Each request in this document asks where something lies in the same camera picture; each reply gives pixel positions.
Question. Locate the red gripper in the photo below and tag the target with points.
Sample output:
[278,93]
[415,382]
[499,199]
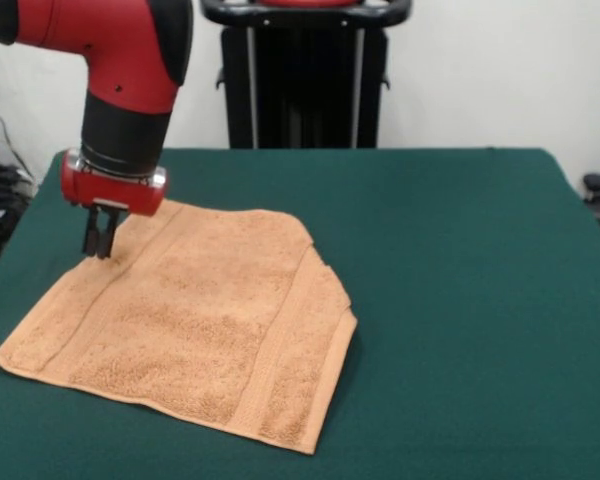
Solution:
[110,195]

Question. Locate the orange terry towel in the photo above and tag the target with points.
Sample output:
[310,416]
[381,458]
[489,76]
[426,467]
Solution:
[180,325]

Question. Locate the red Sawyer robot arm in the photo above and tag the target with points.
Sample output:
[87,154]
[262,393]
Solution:
[120,60]

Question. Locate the dark green table cloth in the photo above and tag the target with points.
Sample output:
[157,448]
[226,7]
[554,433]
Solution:
[480,300]

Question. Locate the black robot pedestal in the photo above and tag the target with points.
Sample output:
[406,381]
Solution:
[305,90]

